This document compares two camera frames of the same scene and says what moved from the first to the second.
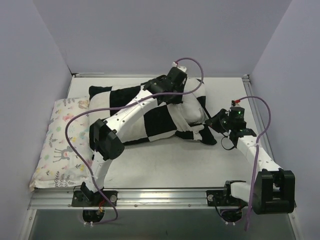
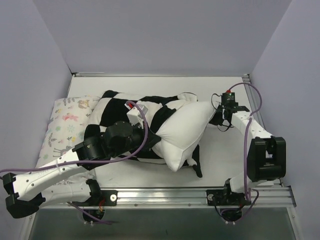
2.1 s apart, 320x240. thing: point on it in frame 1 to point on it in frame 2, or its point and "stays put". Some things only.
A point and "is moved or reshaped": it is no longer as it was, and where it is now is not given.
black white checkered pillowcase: [164, 120] is moved or reshaped
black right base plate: [223, 198] stays put
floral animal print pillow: [58, 166] stays put
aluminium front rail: [186, 199] stays put
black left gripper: [173, 95] to [150, 136]
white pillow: [192, 110] to [182, 131]
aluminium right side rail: [257, 113] stays put
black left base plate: [98, 199] stays put
